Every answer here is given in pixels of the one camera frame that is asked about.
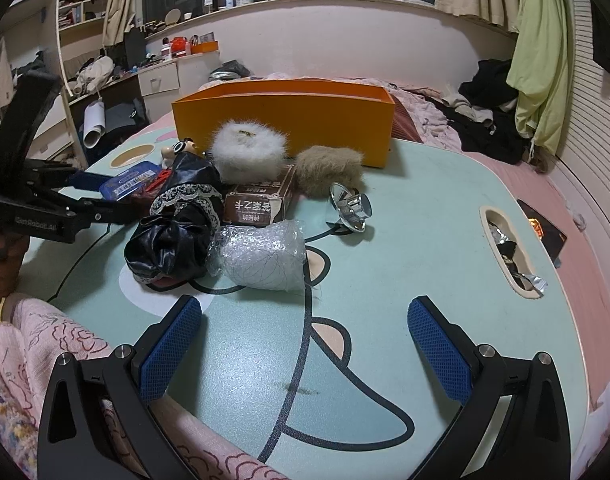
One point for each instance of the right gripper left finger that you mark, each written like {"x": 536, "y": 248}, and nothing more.
{"x": 74, "y": 441}

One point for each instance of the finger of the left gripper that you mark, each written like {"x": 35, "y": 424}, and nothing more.
{"x": 87, "y": 181}

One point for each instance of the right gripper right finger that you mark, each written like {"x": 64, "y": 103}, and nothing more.
{"x": 533, "y": 441}

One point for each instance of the mustache cartoon figurine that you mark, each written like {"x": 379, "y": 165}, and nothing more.
{"x": 170, "y": 153}

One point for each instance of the black satin lace cloth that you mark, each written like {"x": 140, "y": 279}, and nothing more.
{"x": 173, "y": 240}

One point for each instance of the white fur pompom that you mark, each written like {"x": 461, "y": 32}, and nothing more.
{"x": 247, "y": 152}

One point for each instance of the person's left hand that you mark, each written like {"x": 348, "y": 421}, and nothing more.
{"x": 13, "y": 248}

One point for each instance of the blue tin case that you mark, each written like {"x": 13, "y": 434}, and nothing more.
{"x": 129, "y": 181}

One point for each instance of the pink floral blanket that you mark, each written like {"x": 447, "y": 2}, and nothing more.
{"x": 32, "y": 336}

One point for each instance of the white desk drawer unit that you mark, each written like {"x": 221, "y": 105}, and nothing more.
{"x": 164, "y": 83}

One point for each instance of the brown milk carton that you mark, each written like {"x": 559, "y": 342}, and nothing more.
{"x": 260, "y": 204}

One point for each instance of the black card with orange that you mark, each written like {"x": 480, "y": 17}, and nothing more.
{"x": 550, "y": 236}

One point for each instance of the bubble wrapped bundle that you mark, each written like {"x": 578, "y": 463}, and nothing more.
{"x": 268, "y": 258}

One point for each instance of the brown fur pompom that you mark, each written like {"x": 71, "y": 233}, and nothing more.
{"x": 318, "y": 167}

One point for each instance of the orange cardboard box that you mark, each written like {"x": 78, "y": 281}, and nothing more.
{"x": 307, "y": 111}

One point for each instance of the silver chrome clip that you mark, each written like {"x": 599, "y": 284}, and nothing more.
{"x": 348, "y": 208}

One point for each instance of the black clothes pile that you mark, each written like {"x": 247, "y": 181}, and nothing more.
{"x": 482, "y": 112}

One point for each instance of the dark red pillow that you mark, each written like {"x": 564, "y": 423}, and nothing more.
{"x": 403, "y": 125}

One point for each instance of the green hanging garment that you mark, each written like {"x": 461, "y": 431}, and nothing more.
{"x": 540, "y": 71}

